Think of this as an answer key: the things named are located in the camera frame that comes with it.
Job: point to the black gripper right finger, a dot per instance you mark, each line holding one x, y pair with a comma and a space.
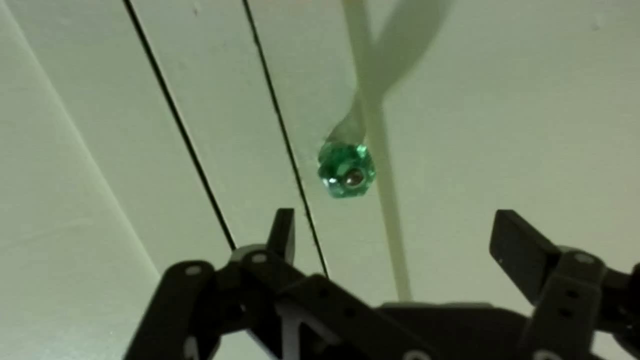
573, 293

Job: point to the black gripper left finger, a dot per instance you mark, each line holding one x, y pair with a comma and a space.
253, 307

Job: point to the green glass door knob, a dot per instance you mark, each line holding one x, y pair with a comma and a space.
347, 169

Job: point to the cream cabinet door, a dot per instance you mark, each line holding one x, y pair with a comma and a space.
67, 200
533, 100

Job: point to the white upper cabinet doors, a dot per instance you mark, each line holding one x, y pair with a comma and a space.
220, 66

